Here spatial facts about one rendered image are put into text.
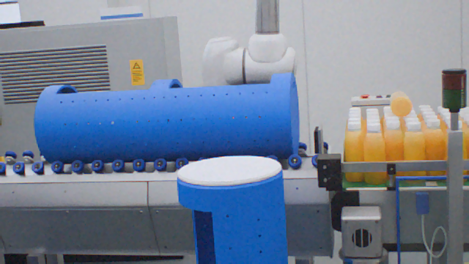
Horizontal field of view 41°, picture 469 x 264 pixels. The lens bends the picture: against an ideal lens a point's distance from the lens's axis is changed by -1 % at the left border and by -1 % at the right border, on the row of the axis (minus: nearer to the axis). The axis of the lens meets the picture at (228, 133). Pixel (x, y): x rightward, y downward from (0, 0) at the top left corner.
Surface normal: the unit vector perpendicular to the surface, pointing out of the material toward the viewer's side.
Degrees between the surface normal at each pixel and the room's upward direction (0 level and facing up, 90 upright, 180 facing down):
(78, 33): 90
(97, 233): 108
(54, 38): 90
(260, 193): 90
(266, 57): 90
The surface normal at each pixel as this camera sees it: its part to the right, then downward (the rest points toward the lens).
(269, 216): 0.67, 0.09
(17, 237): -0.16, 0.51
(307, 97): -0.08, 0.19
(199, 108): -0.21, -0.22
